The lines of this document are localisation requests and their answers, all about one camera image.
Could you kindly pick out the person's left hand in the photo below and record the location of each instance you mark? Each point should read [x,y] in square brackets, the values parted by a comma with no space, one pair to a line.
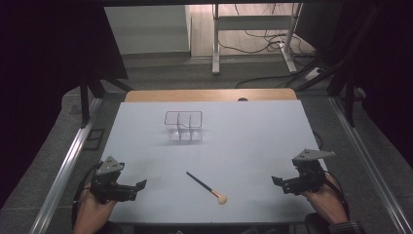
[92,214]

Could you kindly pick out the black metal stand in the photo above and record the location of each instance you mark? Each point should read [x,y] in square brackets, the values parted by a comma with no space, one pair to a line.
[349,97]
[85,100]

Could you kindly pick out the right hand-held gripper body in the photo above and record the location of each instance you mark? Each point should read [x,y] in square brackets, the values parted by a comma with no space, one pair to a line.
[307,177]

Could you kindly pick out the white cabinet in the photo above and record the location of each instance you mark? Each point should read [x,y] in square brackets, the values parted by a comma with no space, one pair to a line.
[146,29]

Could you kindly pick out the clear acrylic organizer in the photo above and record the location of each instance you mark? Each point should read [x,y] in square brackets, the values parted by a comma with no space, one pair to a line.
[183,126]

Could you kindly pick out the dark floor socket cover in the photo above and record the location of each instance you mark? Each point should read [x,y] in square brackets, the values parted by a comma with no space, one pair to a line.
[94,139]

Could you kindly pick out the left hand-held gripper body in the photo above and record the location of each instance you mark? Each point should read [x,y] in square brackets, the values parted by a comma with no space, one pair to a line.
[108,187]

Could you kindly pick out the white table mat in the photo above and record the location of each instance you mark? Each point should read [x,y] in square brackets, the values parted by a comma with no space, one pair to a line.
[211,156]

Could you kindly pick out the wooden table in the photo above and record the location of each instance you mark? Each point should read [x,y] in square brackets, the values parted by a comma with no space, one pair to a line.
[207,95]

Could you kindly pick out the white power strip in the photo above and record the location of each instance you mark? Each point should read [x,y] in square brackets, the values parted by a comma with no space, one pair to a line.
[313,73]

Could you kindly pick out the aluminium rail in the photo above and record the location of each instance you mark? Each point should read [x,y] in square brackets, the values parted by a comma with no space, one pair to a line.
[65,169]
[367,162]

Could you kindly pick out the black curtain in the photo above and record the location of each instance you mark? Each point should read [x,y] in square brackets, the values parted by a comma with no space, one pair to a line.
[389,65]
[48,65]

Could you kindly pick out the white metal desk frame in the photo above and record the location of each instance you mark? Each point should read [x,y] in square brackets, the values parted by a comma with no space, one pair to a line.
[227,22]

